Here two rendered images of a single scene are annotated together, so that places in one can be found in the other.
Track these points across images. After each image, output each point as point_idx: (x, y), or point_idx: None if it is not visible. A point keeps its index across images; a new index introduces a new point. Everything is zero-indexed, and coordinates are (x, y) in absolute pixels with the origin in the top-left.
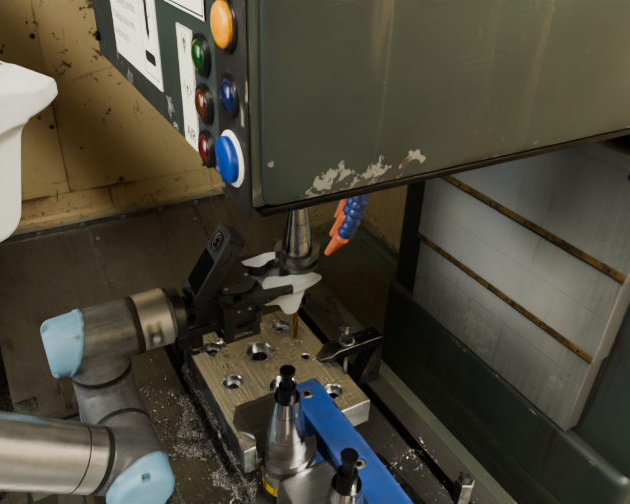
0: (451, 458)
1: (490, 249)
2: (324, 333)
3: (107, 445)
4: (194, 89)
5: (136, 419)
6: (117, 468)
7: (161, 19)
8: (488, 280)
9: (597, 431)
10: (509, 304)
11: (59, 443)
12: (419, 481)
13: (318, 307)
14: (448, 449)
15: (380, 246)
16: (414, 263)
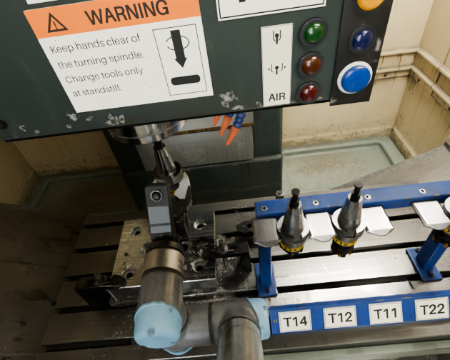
0: (246, 201)
1: None
2: (141, 218)
3: (246, 319)
4: (290, 63)
5: (218, 306)
6: (256, 321)
7: (219, 38)
8: (187, 129)
9: (261, 148)
10: (204, 131)
11: (249, 341)
12: (251, 217)
13: (118, 213)
14: (241, 200)
15: (66, 176)
16: (131, 156)
